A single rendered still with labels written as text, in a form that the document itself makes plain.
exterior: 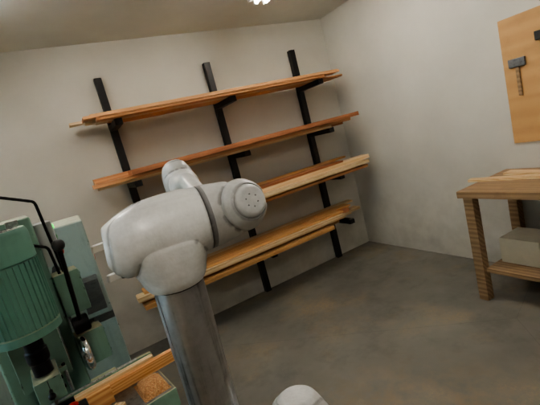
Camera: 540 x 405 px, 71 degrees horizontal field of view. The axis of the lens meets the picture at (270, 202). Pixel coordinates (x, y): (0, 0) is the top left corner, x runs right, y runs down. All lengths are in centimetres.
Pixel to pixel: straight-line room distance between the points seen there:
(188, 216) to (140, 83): 308
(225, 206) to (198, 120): 311
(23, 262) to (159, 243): 60
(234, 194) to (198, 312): 24
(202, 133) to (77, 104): 109
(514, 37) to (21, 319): 327
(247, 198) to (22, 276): 73
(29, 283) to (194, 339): 59
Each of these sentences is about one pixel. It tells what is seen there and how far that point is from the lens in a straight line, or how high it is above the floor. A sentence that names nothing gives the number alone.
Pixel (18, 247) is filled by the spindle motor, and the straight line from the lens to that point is 123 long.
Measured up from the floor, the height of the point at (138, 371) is 93.
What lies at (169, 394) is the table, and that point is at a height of 89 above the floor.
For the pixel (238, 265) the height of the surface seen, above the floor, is 54.
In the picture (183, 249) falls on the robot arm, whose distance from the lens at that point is 71.
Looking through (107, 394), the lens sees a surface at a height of 93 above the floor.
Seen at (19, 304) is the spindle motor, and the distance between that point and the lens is 123.
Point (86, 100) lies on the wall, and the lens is 364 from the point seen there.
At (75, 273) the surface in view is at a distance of 150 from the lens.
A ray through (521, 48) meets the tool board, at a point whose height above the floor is 172.
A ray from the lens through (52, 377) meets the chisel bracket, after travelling 134.
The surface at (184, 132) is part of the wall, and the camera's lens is 373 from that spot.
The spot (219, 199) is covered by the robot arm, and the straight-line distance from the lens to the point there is 72.
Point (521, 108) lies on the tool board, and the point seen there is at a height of 131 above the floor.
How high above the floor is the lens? 157
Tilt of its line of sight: 10 degrees down
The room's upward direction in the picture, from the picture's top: 15 degrees counter-clockwise
